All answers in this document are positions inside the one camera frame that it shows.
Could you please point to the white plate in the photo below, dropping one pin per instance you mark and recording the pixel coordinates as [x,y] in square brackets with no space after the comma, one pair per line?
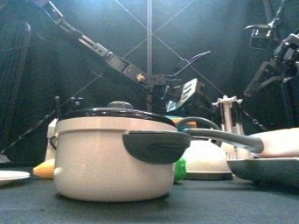
[11,176]

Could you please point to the teal toy piece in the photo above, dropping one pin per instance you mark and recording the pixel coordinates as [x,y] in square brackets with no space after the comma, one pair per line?
[171,117]

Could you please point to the yellow toy food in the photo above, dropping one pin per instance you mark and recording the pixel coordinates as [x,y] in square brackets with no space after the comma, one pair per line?
[46,170]

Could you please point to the small white scrap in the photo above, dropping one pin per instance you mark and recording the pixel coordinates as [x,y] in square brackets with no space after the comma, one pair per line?
[4,159]

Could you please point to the orange toy food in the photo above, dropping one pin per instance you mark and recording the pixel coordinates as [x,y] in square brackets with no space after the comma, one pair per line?
[191,124]

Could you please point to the white rack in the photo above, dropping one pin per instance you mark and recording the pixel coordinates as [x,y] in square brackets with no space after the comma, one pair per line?
[51,140]

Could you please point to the black pot lid with knob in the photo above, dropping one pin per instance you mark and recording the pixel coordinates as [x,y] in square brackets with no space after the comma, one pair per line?
[116,112]

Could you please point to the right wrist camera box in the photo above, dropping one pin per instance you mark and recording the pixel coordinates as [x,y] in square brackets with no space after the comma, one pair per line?
[259,38]

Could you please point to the white utensil stand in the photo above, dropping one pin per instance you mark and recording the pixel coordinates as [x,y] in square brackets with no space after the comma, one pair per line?
[230,116]

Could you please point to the black knobbed piece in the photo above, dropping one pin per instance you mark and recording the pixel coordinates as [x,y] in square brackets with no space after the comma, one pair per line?
[76,102]

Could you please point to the black upright rod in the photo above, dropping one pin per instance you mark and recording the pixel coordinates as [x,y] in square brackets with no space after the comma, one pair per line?
[58,106]

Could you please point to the vertical metal frame pole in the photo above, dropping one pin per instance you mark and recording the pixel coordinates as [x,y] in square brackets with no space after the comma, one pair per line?
[150,35]

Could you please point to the green toy food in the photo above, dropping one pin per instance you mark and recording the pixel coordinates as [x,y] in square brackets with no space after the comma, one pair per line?
[179,170]

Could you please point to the black frame post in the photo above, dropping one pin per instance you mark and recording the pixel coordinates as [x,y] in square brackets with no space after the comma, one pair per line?
[287,105]

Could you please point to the black hanging utensil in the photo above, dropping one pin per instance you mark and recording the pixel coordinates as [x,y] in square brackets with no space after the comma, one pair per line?
[236,116]

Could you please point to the grey frying pan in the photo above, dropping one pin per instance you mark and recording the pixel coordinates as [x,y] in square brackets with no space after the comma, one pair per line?
[269,170]

